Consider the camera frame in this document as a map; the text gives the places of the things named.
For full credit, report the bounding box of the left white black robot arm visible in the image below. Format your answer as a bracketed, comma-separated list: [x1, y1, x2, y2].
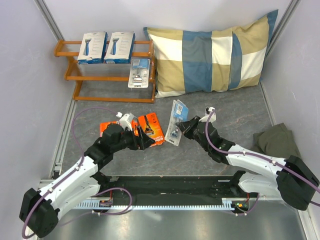
[19, 123, 155, 240]

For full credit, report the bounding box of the clear blister razor pack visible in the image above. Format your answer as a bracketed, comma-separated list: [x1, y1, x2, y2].
[164, 99, 189, 146]

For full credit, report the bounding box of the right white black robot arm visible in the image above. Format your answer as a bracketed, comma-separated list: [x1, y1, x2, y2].
[176, 116, 320, 211]

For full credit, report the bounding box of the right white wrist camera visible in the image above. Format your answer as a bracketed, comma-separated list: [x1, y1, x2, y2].
[199, 106, 216, 123]

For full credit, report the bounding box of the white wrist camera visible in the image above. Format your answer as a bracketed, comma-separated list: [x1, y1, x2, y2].
[199, 106, 216, 123]
[116, 112, 138, 131]

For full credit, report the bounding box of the white box blue razor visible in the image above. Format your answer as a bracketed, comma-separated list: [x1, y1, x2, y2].
[77, 31, 108, 65]
[104, 31, 136, 64]

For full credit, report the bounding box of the Gillette razor blister pack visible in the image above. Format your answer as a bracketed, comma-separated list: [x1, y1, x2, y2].
[128, 58, 151, 89]

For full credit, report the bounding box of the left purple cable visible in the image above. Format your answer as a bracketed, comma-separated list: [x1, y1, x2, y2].
[21, 107, 121, 240]

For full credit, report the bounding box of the orange black razor pack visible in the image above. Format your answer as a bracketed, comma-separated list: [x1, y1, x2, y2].
[138, 112, 165, 147]

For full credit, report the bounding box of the blue beige checkered pillow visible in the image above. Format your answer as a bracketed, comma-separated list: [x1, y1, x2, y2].
[143, 10, 278, 98]

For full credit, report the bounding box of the orange wooden two-tier shelf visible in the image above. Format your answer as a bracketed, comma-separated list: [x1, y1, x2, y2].
[53, 39, 156, 104]

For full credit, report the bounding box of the olive green cloth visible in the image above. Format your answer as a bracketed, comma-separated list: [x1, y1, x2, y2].
[251, 123, 302, 159]

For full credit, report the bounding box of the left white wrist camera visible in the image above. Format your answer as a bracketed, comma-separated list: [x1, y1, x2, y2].
[116, 112, 138, 131]

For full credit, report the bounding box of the orange razor cartridge pack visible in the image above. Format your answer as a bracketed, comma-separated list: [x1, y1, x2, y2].
[99, 119, 139, 137]

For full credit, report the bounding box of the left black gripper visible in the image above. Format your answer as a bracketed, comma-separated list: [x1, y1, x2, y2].
[111, 125, 155, 153]

